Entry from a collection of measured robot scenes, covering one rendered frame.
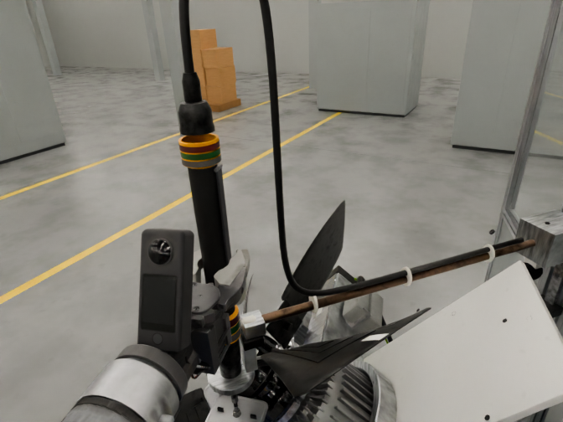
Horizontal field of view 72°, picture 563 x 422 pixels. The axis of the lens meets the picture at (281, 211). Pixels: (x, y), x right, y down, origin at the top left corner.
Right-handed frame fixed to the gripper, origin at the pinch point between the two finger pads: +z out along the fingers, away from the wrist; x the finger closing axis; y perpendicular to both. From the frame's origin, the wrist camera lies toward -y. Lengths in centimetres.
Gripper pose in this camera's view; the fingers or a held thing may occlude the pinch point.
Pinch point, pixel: (225, 249)
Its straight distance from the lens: 52.2
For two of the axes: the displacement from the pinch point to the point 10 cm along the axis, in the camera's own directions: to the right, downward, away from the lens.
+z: 2.5, -4.4, 8.6
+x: 9.7, 0.8, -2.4
